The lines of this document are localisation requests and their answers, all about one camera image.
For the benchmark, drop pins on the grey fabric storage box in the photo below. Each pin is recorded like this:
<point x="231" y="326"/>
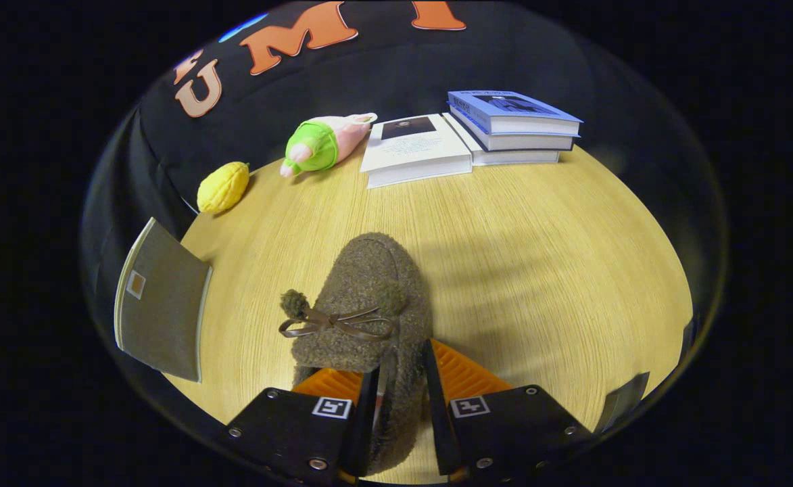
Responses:
<point x="163" y="318"/>

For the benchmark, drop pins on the plain white book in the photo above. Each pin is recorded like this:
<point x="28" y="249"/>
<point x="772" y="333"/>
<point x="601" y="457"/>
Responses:
<point x="518" y="157"/>

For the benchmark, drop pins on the white book with dark photo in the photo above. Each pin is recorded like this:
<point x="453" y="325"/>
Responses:
<point x="413" y="152"/>

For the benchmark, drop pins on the brown fuzzy shoe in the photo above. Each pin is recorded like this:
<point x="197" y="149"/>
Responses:
<point x="369" y="270"/>

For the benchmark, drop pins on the white book with blue edge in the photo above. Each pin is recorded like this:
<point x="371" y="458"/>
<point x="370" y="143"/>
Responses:
<point x="531" y="142"/>

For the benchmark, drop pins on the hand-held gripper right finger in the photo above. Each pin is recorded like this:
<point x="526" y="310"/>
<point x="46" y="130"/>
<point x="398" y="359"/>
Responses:
<point x="518" y="426"/>

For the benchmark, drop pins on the black backdrop cloth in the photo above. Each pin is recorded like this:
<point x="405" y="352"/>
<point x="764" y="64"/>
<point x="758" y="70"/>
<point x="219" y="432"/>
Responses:
<point x="403" y="71"/>

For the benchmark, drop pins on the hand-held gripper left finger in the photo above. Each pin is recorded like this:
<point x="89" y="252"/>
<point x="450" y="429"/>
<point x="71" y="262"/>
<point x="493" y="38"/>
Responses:
<point x="301" y="433"/>

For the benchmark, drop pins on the yellow plush toy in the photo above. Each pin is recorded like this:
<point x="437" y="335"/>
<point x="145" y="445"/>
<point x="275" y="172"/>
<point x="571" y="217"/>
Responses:
<point x="224" y="187"/>

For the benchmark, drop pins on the green and pink plush toy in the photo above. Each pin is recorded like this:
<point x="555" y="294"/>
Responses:
<point x="315" y="145"/>

